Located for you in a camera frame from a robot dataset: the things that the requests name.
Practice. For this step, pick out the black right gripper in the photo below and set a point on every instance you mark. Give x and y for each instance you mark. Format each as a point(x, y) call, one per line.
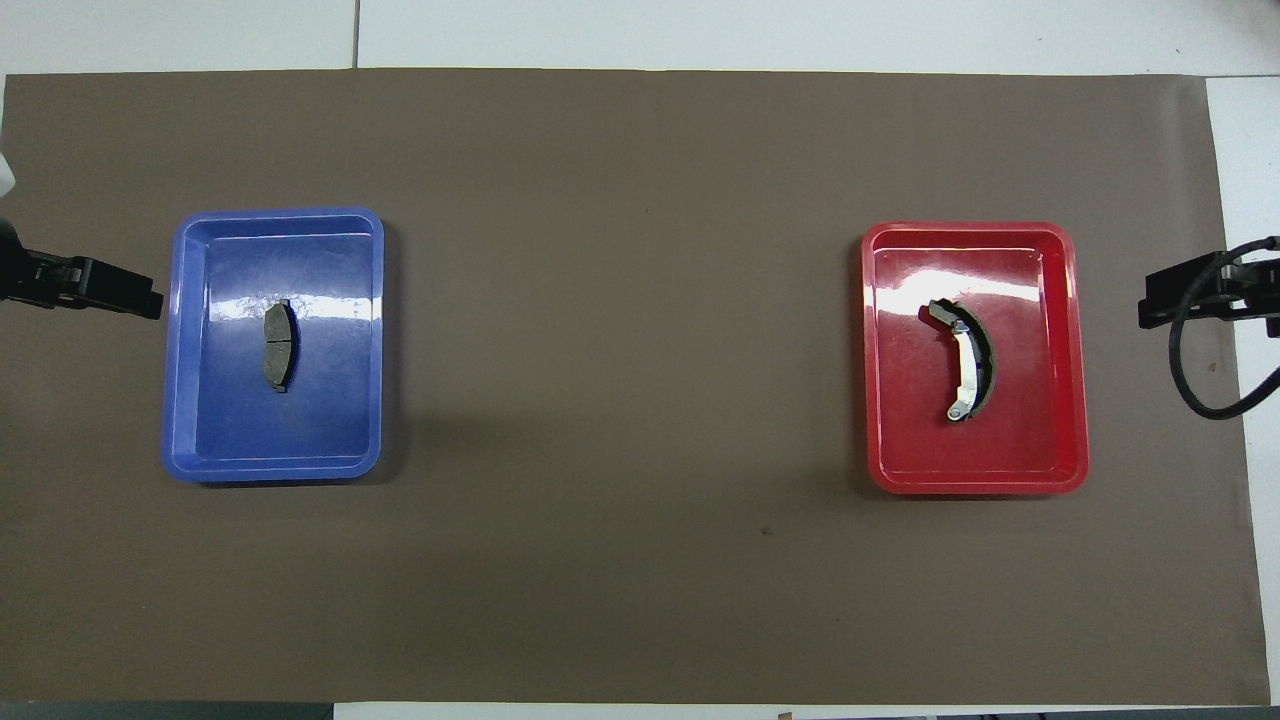
point(1250, 290)

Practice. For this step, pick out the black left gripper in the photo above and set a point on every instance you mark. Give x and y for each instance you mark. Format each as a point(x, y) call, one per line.
point(40, 280)

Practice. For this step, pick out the dark brake pad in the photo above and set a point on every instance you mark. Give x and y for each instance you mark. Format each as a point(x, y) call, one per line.
point(279, 345)

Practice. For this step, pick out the curved brake shoe white web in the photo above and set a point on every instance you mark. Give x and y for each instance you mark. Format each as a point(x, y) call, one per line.
point(967, 365)

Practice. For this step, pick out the blue plastic tray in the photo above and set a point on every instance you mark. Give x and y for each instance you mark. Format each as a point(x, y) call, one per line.
point(230, 420)

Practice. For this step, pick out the red plastic tray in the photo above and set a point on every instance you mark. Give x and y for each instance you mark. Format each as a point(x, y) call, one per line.
point(920, 420)

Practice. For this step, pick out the brown table mat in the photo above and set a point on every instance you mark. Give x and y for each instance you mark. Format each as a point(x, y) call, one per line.
point(620, 300)

